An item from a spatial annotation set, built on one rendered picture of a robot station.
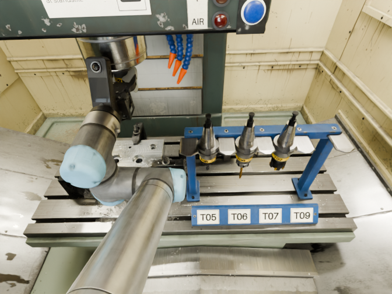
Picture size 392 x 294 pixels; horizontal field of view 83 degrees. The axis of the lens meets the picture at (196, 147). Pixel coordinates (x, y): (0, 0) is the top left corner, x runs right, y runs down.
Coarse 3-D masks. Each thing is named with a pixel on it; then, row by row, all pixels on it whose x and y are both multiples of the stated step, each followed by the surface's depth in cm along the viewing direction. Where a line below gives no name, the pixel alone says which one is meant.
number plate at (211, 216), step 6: (198, 210) 78; (204, 210) 78; (210, 210) 78; (216, 210) 78; (198, 216) 79; (204, 216) 79; (210, 216) 79; (216, 216) 78; (198, 222) 79; (204, 222) 79; (210, 222) 79; (216, 222) 79
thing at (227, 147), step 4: (232, 136) 67; (220, 140) 66; (224, 140) 66; (228, 140) 66; (232, 140) 66; (220, 144) 64; (224, 144) 64; (228, 144) 64; (232, 144) 64; (220, 148) 63; (224, 148) 63; (228, 148) 63; (232, 148) 63; (220, 152) 62; (224, 152) 62; (228, 152) 62; (232, 152) 62; (236, 152) 63
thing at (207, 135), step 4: (204, 124) 59; (212, 124) 59; (204, 128) 58; (208, 128) 58; (212, 128) 59; (204, 132) 59; (208, 132) 59; (212, 132) 59; (204, 136) 60; (208, 136) 59; (212, 136) 60; (204, 140) 60; (208, 140) 60; (212, 140) 61; (200, 144) 63; (204, 144) 61; (208, 144) 61; (212, 144) 61; (204, 148) 62; (208, 148) 62
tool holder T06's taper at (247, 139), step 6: (246, 126) 58; (252, 126) 58; (246, 132) 59; (252, 132) 59; (240, 138) 62; (246, 138) 60; (252, 138) 60; (240, 144) 62; (246, 144) 61; (252, 144) 61
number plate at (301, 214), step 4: (292, 208) 78; (296, 208) 78; (300, 208) 78; (304, 208) 78; (308, 208) 78; (312, 208) 78; (292, 212) 78; (296, 212) 78; (300, 212) 78; (304, 212) 78; (308, 212) 78; (312, 212) 78; (292, 216) 78; (296, 216) 78; (300, 216) 78; (304, 216) 78; (308, 216) 78; (312, 216) 78; (292, 220) 78; (296, 220) 78; (300, 220) 78; (304, 220) 78; (308, 220) 78; (312, 220) 78
